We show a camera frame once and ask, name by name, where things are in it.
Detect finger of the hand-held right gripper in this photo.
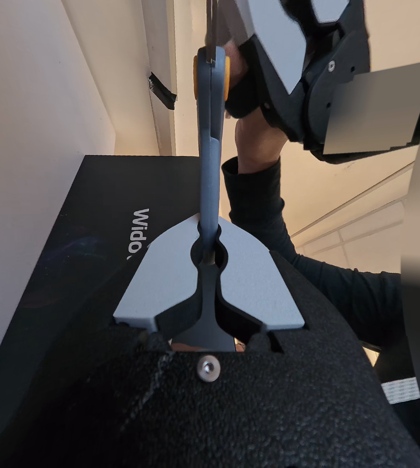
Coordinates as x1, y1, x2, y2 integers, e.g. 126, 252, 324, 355
312, 0, 350, 25
217, 0, 308, 96

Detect person's right forearm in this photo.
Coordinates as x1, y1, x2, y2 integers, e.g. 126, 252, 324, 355
222, 156, 403, 347

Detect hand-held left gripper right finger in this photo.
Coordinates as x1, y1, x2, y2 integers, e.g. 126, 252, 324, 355
215, 216, 306, 332

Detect black box with white lettering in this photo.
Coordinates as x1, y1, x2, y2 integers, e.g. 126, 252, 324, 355
0, 155, 204, 468

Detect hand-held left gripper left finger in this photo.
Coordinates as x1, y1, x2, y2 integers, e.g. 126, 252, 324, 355
112, 214, 201, 333

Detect person's black clothing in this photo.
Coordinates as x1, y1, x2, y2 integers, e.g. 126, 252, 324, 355
360, 340, 420, 468

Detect grey orange scissors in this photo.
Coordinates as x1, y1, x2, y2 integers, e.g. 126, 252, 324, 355
192, 0, 232, 271

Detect black tape piece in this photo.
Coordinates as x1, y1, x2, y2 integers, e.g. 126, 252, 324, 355
147, 71, 178, 111

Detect person's right hand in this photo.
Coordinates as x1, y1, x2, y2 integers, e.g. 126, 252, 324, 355
225, 39, 290, 175

